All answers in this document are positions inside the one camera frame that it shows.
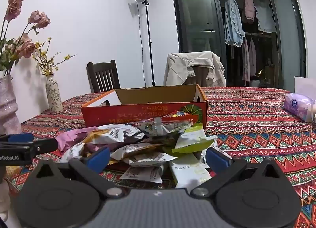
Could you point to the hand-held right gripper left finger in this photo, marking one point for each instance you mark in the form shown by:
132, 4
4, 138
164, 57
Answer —
98, 156

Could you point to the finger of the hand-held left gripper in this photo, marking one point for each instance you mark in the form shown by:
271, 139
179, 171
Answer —
44, 145
17, 138

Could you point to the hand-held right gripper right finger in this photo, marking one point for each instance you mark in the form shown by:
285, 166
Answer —
217, 160

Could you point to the pile of snack packets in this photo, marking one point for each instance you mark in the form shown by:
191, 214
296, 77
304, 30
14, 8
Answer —
138, 149

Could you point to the orange cardboard box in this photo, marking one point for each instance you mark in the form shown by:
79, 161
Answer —
111, 114

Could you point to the floral white vase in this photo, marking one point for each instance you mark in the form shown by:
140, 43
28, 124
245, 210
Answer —
54, 94

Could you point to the yellow flower branches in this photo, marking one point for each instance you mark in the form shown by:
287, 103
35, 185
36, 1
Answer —
48, 70

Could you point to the dark wooden chair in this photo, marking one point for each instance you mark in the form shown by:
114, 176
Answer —
102, 75

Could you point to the wooden chair under jacket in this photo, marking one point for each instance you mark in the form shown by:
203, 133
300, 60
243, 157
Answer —
200, 77

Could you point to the purple tissue pack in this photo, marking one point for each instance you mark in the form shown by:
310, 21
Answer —
296, 105

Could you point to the beige jacket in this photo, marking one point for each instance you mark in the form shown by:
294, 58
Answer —
177, 70

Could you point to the long pink hanging garment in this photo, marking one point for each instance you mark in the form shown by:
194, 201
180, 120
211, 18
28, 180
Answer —
252, 57
245, 60

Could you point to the white box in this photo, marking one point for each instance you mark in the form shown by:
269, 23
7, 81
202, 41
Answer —
306, 85

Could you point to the blue denim shirt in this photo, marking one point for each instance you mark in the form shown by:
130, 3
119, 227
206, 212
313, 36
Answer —
233, 25

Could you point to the sliding glass door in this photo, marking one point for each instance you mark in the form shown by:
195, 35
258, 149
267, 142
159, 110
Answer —
195, 20

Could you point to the light blue hanging garment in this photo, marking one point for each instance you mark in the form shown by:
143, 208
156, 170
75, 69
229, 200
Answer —
265, 20

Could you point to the pink hanging jacket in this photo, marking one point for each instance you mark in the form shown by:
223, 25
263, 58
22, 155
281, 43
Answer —
249, 8

